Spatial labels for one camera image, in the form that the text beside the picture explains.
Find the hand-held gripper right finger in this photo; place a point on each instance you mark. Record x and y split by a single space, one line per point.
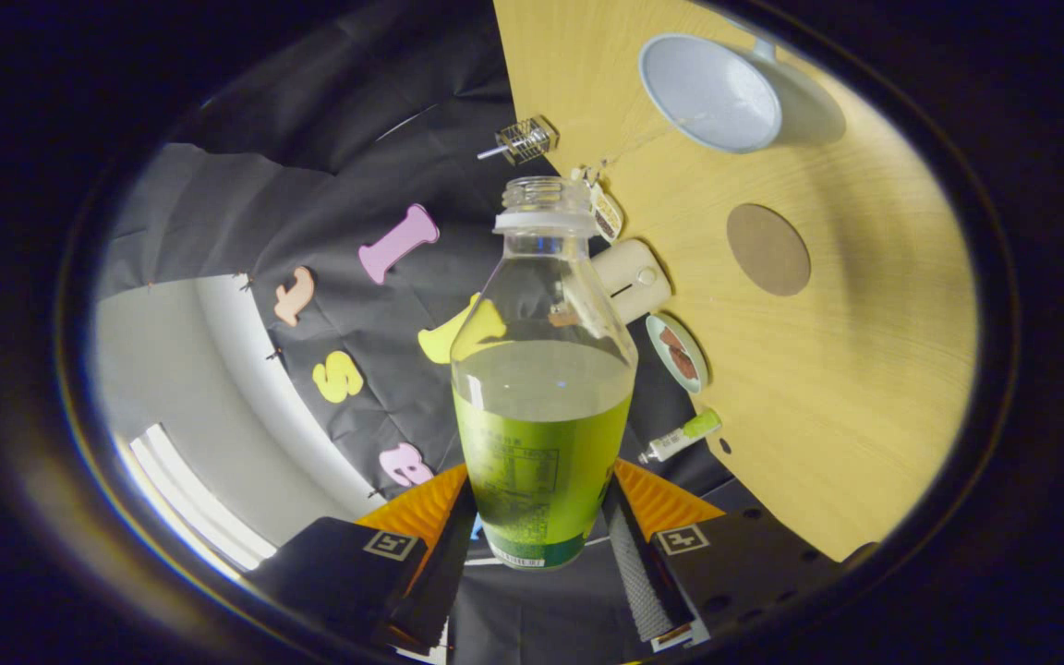
638 573

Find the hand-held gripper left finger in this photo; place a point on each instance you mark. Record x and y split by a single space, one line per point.
444 573

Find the green label juice bottle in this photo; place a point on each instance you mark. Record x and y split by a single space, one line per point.
541 462

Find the round brown coaster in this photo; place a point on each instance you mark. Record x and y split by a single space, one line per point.
768 249

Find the white cup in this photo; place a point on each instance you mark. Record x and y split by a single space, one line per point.
712 92

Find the small white green bottle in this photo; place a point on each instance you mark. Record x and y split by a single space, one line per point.
680 439

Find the brown toast slice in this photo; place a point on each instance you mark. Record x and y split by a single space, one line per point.
671 339
683 364

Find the pale green plate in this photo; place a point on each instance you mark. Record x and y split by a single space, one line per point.
654 334

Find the ceiling light panel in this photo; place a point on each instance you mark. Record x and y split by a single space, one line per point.
204 503

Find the bread slice in toaster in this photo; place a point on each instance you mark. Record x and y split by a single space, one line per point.
563 316

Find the wooden table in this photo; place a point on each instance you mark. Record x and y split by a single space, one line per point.
846 388

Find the cream toaster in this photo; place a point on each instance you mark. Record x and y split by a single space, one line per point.
634 277

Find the white divided snack tray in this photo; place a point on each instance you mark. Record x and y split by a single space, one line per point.
606 217

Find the white straw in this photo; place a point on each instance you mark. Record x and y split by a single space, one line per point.
491 151

